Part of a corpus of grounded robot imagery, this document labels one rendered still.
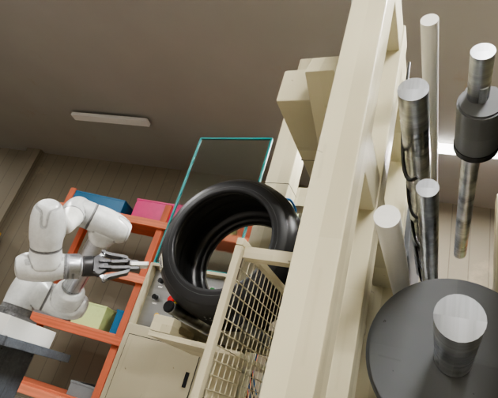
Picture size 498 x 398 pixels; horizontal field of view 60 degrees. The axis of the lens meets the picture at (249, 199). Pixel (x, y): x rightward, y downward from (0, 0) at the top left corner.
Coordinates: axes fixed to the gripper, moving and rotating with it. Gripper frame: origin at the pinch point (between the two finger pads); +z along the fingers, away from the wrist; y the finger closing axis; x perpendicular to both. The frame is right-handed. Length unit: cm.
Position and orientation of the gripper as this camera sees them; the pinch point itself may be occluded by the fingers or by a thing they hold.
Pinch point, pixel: (138, 264)
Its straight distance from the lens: 171.2
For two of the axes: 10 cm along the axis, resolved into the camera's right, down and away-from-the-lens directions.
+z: 9.1, 0.5, 4.2
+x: 3.6, -6.2, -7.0
